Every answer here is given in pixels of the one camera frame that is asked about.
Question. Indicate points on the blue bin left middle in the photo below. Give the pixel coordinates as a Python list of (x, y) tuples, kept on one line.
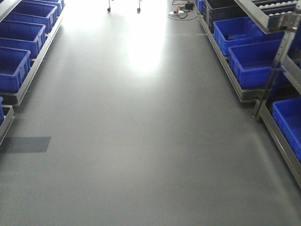
[(21, 35)]

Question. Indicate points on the blue bin left far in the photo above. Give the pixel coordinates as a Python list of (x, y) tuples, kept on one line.
[(35, 13)]

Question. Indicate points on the left steel shelf rack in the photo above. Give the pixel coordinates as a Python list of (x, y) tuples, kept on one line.
[(14, 99)]

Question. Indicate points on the blue bin right near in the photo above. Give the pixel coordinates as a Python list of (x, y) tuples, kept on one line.
[(287, 115)]

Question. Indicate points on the black bin right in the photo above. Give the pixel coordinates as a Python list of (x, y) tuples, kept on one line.
[(216, 10)]

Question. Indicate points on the steel shelf rack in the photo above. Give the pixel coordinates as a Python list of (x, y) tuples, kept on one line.
[(14, 99), (284, 80)]

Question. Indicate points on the white power strip with cables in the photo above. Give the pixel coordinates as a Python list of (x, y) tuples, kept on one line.
[(183, 10)]

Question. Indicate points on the blue bin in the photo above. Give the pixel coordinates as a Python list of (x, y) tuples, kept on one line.
[(240, 31), (14, 67), (35, 13), (287, 115), (21, 35), (251, 63)]

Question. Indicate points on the blue bin left near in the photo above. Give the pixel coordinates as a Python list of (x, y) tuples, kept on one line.
[(14, 67)]

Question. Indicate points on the blue bin right far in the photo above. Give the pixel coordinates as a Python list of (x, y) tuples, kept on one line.
[(240, 31)]

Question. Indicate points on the blue bin right middle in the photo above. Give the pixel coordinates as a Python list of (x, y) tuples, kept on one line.
[(251, 63)]

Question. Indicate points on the right steel shelf rack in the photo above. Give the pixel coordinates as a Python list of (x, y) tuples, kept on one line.
[(284, 80)]

